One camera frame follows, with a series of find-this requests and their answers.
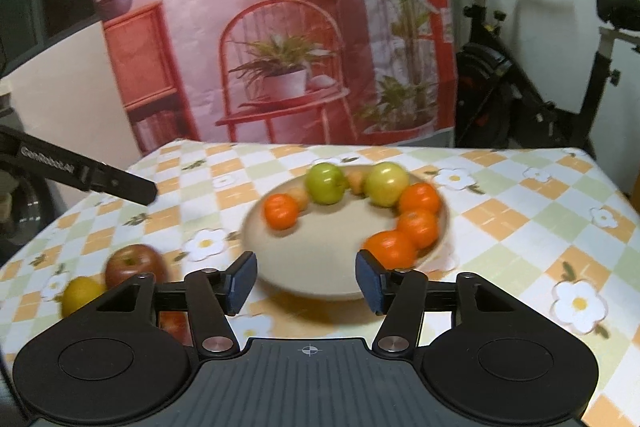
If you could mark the yellow lemon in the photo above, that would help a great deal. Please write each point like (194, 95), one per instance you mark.
(80, 294)

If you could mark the orange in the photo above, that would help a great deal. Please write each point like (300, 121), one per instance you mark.
(419, 229)
(391, 251)
(420, 198)
(281, 212)

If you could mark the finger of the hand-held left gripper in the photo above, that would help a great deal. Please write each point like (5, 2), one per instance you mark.
(125, 187)

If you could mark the green apple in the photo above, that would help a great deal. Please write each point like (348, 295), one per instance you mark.
(325, 183)

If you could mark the yellow-green apple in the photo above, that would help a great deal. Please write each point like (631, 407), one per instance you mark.
(387, 184)

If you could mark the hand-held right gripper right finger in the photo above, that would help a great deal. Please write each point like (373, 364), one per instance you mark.
(367, 283)

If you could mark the dark red apple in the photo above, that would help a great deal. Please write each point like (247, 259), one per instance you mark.
(132, 264)

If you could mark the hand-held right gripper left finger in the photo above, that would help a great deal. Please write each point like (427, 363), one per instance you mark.
(242, 283)

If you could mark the black exercise bike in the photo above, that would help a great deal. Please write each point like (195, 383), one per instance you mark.
(485, 77)

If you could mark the red-yellow striped apple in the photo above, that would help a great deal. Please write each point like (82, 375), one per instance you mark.
(172, 324)

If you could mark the cream round plate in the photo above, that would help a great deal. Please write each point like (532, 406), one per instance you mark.
(310, 257)

